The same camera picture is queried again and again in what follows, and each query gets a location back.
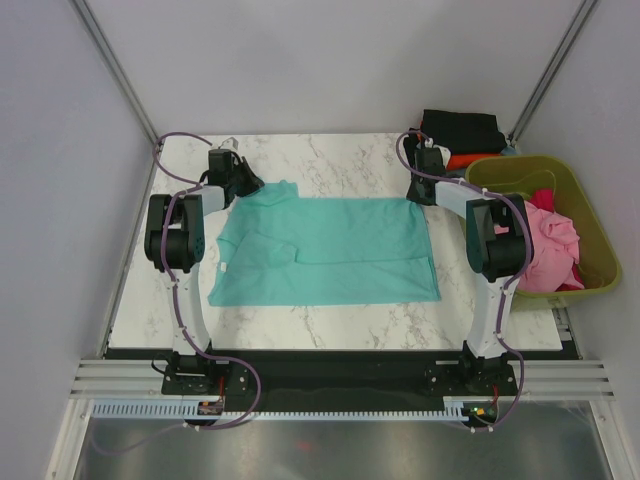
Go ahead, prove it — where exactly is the teal t shirt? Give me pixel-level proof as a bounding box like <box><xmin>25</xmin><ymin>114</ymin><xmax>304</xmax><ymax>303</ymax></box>
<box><xmin>208</xmin><ymin>181</ymin><xmax>441</xmax><ymax>307</ymax></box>

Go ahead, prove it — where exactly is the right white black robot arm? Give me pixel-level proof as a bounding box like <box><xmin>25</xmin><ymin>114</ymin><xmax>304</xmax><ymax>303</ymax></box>
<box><xmin>399</xmin><ymin>146</ymin><xmax>534</xmax><ymax>394</ymax></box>

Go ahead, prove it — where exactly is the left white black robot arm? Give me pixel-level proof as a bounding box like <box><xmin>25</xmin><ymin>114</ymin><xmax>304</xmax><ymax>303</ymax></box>
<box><xmin>144</xmin><ymin>147</ymin><xmax>264</xmax><ymax>393</ymax></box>

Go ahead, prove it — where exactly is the orange folded t shirt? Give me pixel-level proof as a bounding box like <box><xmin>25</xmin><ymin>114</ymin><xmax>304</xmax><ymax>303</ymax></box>
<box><xmin>446</xmin><ymin>153</ymin><xmax>500</xmax><ymax>171</ymax></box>

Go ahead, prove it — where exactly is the black folded t shirt bottom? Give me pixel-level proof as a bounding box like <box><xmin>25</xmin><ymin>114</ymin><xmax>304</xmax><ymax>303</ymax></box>
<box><xmin>402</xmin><ymin>129</ymin><xmax>424</xmax><ymax>170</ymax></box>

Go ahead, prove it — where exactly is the black folded t shirt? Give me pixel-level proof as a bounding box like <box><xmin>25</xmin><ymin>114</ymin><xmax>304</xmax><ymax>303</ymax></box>
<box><xmin>402</xmin><ymin>129</ymin><xmax>424</xmax><ymax>170</ymax></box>
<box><xmin>421</xmin><ymin>109</ymin><xmax>507</xmax><ymax>155</ymax></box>

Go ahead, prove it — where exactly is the black folded t shirt top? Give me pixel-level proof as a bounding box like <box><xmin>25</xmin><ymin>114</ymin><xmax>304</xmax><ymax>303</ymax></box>
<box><xmin>421</xmin><ymin>109</ymin><xmax>507</xmax><ymax>155</ymax></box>

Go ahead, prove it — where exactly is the grey blue folded t shirt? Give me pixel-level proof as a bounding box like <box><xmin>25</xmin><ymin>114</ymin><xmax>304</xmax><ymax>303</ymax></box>
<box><xmin>448</xmin><ymin>146</ymin><xmax>518</xmax><ymax>176</ymax></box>

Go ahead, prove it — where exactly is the olive green plastic bin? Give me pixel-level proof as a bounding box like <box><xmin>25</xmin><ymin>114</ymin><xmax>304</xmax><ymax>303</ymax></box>
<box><xmin>466</xmin><ymin>155</ymin><xmax>622</xmax><ymax>310</ymax></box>

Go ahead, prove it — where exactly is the red t shirt in bin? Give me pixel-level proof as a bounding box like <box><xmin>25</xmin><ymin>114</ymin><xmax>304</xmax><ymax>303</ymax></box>
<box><xmin>527</xmin><ymin>187</ymin><xmax>586</xmax><ymax>292</ymax></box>

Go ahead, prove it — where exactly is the pink t shirt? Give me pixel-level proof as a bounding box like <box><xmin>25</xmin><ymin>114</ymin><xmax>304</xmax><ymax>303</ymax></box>
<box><xmin>492</xmin><ymin>204</ymin><xmax>583</xmax><ymax>294</ymax></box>

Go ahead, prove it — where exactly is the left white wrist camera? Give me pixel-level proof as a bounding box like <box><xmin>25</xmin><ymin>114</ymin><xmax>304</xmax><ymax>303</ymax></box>
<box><xmin>219</xmin><ymin>137</ymin><xmax>239</xmax><ymax>151</ymax></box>

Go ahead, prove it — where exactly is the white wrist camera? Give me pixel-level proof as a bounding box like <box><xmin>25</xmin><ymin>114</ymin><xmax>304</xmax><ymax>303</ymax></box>
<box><xmin>424</xmin><ymin>141</ymin><xmax>451</xmax><ymax>159</ymax></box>
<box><xmin>219</xmin><ymin>137</ymin><xmax>239</xmax><ymax>151</ymax></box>

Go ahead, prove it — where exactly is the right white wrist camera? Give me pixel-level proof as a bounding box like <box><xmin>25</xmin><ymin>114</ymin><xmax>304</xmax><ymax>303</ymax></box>
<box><xmin>424</xmin><ymin>141</ymin><xmax>451</xmax><ymax>159</ymax></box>

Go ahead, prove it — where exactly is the left aluminium frame post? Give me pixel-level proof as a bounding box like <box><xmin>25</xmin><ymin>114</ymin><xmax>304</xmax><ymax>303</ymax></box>
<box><xmin>69</xmin><ymin>0</ymin><xmax>159</xmax><ymax>144</ymax></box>

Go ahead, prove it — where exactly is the aluminium frame post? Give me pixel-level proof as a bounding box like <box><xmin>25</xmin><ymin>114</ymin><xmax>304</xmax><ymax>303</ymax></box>
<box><xmin>69</xmin><ymin>0</ymin><xmax>159</xmax><ymax>144</ymax></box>
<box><xmin>507</xmin><ymin>0</ymin><xmax>600</xmax><ymax>146</ymax></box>

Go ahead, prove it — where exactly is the white slotted cable duct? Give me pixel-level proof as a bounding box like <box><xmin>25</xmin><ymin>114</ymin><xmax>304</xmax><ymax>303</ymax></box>
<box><xmin>91</xmin><ymin>399</ymin><xmax>498</xmax><ymax>422</ymax></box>

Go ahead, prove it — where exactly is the right aluminium frame post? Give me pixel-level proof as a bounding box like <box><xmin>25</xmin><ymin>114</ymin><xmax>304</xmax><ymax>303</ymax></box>
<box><xmin>507</xmin><ymin>0</ymin><xmax>600</xmax><ymax>146</ymax></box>

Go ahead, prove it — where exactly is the aluminium front rail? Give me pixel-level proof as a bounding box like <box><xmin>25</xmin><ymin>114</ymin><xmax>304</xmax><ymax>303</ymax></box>
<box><xmin>71</xmin><ymin>360</ymin><xmax>614</xmax><ymax>401</ymax></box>

